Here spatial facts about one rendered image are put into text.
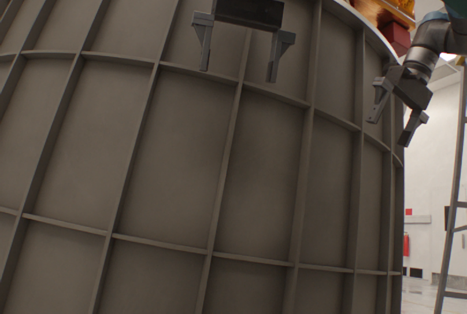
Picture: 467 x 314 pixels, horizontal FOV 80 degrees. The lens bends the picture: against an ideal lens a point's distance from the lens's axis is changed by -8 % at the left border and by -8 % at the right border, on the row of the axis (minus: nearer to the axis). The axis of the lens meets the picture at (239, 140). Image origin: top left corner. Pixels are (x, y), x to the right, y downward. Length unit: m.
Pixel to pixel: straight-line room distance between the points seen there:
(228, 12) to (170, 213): 0.40
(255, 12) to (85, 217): 0.52
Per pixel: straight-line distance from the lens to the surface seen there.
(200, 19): 0.57
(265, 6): 0.59
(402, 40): 1.97
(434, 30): 0.86
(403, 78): 0.78
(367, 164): 0.96
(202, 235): 0.64
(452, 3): 0.34
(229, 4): 0.58
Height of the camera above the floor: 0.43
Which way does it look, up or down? 18 degrees up
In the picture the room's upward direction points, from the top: 10 degrees clockwise
